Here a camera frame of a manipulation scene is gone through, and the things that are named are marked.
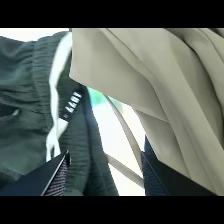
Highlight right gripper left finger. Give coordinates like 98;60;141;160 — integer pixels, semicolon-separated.
0;150;72;197

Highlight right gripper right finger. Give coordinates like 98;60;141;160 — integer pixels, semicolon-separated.
140;135;218;197

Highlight dark green pants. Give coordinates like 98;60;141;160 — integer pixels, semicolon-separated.
0;30;120;197

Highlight khaki garment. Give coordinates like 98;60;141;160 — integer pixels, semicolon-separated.
68;27;224;197

